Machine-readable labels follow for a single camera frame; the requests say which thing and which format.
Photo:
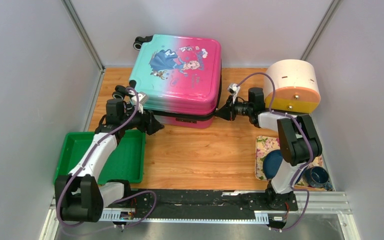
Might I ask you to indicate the round pastel drawer cabinet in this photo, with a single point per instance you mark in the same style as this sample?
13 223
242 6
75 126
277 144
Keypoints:
295 87

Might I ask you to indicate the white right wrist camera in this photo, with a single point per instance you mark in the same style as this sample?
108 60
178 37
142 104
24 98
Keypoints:
233 89

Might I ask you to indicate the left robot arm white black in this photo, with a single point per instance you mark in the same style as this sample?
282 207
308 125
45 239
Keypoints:
78 196

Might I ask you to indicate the dark blue plate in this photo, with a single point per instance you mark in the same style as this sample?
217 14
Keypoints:
271 163

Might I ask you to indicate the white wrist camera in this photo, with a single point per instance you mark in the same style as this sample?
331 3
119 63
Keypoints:
233 89
139 99

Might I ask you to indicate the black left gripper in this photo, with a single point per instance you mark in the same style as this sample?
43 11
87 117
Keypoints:
148 123

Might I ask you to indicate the floral pattern tray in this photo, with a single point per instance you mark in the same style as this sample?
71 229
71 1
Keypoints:
264 145

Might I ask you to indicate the green plastic tray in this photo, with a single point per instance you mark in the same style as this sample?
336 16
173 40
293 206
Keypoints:
126 162

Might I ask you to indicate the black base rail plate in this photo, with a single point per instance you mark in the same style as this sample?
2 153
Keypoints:
188 204

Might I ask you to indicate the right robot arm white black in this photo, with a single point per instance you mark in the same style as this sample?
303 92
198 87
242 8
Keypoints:
298 140

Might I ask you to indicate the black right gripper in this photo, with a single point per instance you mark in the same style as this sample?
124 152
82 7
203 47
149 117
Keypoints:
227 111

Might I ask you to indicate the dark blue cup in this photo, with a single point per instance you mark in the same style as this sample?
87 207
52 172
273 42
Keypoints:
318 177

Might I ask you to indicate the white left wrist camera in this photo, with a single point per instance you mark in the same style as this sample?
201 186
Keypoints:
139 99

